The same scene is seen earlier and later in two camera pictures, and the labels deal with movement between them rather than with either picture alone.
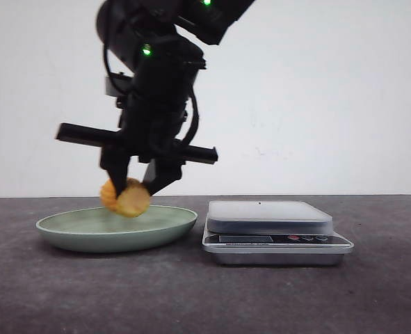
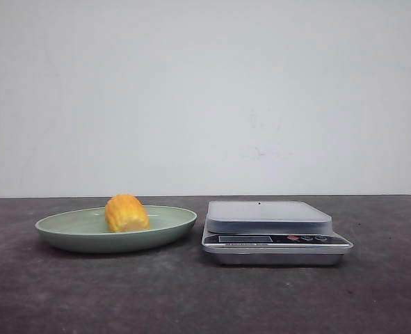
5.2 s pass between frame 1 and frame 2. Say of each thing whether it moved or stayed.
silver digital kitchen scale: stayed
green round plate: stayed
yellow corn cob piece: moved
